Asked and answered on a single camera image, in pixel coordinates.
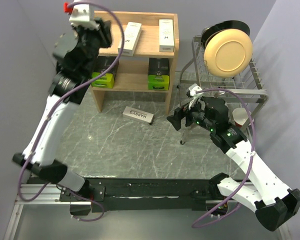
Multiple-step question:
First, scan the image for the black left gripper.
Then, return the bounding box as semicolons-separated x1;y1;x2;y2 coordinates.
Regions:
71;17;112;77

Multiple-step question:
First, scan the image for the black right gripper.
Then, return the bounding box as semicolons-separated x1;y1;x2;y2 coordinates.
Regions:
166;95;216;132

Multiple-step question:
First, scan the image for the black green razor box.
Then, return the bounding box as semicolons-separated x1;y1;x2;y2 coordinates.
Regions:
147;58;170;91
90;56;120;90

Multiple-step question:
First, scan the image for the white Harry's labelled razor box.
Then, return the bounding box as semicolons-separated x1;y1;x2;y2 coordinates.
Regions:
122;106;154;125

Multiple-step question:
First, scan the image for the light wooden two-tier shelf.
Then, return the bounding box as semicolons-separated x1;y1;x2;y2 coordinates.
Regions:
90;11;180;114

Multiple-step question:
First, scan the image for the white Harry's razor box front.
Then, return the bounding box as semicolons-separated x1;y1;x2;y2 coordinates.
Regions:
159;19;175;53

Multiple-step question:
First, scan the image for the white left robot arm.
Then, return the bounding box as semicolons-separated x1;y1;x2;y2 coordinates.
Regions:
12;18;113;201

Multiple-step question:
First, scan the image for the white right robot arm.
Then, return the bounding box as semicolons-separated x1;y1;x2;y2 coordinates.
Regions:
166;97;300;232

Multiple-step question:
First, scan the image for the red and white paper cup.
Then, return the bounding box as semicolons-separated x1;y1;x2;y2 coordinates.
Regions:
232;107;251;127

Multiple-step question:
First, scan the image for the beige round plate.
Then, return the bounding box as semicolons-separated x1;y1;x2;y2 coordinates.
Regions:
203;28;253;77

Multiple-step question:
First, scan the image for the black round plate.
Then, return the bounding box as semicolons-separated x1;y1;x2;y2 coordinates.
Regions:
200;20;251;46

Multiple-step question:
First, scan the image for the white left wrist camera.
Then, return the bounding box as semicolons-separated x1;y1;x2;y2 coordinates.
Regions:
63;0;99;30

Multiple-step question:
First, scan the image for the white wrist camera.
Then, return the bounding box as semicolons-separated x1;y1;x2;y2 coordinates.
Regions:
63;0;99;30
186;83;203;110

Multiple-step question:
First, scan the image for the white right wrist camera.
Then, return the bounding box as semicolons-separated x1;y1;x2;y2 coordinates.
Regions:
186;83;203;110

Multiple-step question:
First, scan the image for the metal wire dish rack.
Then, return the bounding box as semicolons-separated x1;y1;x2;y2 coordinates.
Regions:
176;35;269;141

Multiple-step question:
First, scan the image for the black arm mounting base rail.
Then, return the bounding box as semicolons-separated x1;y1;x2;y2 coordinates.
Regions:
27;174;267;221

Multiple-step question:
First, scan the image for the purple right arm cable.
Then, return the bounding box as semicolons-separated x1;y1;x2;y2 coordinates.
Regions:
191;87;256;229

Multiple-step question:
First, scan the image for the aluminium frame rail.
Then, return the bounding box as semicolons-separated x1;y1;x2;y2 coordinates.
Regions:
4;184;292;240

